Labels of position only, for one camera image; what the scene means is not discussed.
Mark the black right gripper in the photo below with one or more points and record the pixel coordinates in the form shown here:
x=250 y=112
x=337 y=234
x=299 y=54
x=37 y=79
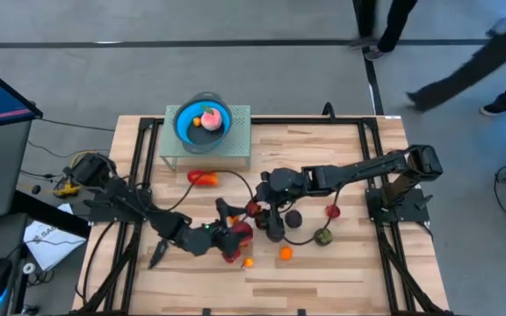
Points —
x=286 y=184

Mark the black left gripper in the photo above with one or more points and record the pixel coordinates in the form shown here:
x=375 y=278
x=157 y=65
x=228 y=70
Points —
x=200 y=239

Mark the small orange tangerine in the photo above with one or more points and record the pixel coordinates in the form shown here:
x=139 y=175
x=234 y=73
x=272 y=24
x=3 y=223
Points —
x=234 y=220

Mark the red yellow apple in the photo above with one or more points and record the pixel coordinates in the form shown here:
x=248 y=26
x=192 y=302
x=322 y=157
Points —
x=253 y=209

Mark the dark maroon fig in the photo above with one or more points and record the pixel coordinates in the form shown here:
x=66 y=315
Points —
x=293 y=218

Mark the red strawberry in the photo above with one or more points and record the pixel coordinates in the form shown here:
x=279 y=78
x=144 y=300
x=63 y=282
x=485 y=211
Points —
x=232 y=259

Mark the orange mandarin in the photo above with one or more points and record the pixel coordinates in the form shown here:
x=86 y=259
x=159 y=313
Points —
x=286 y=253

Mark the red orange mango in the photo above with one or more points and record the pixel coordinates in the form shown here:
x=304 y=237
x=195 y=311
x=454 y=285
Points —
x=202 y=177

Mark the dark green round fruit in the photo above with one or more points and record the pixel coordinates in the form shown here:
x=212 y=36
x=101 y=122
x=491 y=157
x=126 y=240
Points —
x=323 y=236

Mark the small red apple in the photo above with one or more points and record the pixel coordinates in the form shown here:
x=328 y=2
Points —
x=332 y=211

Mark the black knife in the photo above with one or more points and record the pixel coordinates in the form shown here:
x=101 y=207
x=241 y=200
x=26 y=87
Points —
x=158 y=252

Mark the pink peach with leaf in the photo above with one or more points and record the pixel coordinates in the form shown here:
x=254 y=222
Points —
x=211 y=119

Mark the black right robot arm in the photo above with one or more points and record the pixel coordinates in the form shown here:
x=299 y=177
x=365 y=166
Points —
x=358 y=171

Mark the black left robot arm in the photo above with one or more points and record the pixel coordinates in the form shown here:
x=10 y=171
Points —
x=165 y=224

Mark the green perforated metal stand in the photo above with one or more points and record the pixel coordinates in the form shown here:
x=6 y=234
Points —
x=240 y=140

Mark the blue collapsible bowl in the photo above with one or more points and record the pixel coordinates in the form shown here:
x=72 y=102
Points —
x=182 y=125

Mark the yellow hand tool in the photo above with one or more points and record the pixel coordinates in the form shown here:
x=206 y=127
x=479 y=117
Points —
x=68 y=190

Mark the black desk bar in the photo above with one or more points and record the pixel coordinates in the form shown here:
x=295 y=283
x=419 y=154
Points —
x=51 y=215

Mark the white paper booklet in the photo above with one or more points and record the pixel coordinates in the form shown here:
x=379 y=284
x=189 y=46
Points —
x=51 y=246

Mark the small black knob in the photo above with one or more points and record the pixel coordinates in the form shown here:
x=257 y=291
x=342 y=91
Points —
x=36 y=189

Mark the white tape roll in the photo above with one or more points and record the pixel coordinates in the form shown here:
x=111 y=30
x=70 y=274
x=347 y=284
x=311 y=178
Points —
x=28 y=268

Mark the person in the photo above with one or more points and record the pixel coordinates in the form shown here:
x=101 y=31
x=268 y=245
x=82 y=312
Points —
x=395 y=22
x=468 y=74

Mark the black aluminium table frame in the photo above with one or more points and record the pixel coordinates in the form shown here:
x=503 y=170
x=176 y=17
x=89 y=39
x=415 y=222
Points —
x=305 y=120

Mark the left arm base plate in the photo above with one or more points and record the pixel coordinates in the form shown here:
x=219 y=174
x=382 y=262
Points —
x=99 y=215

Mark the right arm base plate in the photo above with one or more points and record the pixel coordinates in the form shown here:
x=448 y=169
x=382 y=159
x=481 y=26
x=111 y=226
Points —
x=411 y=213

